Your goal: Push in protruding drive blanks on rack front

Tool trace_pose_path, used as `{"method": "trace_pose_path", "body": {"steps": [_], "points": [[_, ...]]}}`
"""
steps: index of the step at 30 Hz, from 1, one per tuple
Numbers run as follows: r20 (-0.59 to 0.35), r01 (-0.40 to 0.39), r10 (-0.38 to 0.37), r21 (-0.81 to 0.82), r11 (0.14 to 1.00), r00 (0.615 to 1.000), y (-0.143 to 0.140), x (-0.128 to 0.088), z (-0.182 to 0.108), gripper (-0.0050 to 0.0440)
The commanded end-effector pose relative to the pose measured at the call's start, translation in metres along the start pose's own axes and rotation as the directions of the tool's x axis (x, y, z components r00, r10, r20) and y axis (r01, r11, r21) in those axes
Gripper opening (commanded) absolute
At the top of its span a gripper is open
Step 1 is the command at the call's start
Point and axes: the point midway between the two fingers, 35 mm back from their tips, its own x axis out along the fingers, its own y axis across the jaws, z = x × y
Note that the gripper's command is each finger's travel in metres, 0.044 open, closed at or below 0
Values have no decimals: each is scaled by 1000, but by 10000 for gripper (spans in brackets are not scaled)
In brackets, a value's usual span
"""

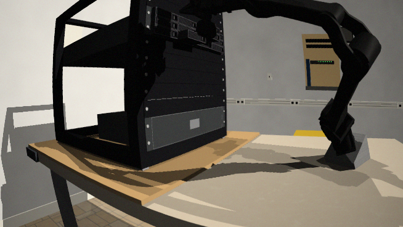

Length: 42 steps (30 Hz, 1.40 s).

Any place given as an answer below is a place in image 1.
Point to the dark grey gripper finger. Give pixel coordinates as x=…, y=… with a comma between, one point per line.
x=191, y=11
x=187, y=7

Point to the black server rack frame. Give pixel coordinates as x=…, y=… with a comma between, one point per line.
x=155, y=68

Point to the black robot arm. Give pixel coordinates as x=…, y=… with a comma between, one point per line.
x=357, y=57

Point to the light brown wooden board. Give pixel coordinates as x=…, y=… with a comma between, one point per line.
x=142, y=186

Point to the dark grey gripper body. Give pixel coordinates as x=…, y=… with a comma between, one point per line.
x=205, y=27

